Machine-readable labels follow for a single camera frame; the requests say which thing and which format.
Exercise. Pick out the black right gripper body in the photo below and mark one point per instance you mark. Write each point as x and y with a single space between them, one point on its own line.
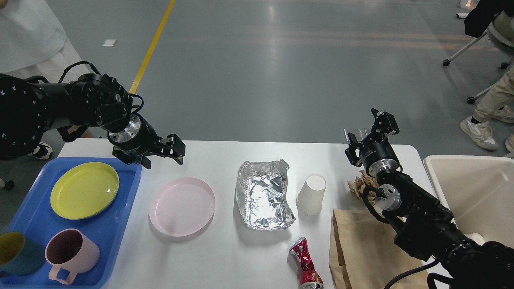
378 156

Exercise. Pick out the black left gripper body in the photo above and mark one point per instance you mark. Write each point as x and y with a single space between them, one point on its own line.
137 138

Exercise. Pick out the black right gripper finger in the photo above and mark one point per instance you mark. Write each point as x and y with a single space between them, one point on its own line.
351 151
384 126

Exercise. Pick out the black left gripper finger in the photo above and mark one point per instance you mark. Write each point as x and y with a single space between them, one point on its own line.
171 147
127 159

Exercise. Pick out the pink plate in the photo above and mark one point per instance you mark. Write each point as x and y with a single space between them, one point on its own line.
182 207

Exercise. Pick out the pink mug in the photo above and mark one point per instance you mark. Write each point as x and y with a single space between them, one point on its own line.
70 253

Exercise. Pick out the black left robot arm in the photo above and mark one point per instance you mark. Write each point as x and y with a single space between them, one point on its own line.
30 107

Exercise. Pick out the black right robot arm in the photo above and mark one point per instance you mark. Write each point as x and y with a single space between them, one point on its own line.
422 224

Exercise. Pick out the crumpled brown paper ball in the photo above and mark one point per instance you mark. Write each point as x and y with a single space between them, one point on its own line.
357 186

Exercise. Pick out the clear plastic piece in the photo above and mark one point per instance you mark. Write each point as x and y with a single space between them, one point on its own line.
359 133

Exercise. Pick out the white paper cup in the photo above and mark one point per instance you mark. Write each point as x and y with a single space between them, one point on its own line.
310 198

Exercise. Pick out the yellow plate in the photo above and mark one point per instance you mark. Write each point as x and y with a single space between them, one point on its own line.
84 191

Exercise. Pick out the black and white sneaker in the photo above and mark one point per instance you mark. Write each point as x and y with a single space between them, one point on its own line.
43 151

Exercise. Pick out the brown paper bag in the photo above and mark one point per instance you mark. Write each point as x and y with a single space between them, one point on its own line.
362 253

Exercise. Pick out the crumpled aluminium foil tray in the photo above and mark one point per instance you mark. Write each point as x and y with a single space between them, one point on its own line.
261 195

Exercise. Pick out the beige plastic bin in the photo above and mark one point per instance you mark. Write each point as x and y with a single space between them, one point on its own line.
479 190

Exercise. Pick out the person in beige trousers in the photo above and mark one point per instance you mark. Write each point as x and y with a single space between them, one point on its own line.
494 105

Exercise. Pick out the blue plastic tray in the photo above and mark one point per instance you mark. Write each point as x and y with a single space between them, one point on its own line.
36 219

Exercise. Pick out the crushed red soda can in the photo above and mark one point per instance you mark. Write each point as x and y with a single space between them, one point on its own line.
309 278

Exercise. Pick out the person in white shorts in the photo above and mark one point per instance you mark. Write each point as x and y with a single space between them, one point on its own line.
33 42

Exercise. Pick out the teal mug yellow inside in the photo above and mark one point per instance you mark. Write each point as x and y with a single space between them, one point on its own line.
19 255

